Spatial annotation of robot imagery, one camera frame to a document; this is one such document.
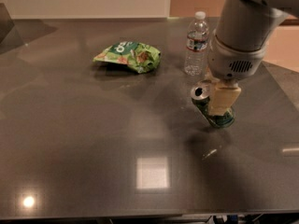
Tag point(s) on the green soda can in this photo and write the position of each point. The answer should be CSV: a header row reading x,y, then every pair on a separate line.
x,y
200,95

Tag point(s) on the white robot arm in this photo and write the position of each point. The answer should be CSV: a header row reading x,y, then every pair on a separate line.
x,y
238,45

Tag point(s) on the green chip bag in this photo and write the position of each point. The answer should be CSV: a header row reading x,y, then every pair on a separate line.
x,y
139,57

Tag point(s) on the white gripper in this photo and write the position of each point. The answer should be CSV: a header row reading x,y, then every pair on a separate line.
x,y
234,62

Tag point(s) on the clear plastic water bottle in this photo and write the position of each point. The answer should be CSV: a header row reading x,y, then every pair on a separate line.
x,y
196,45

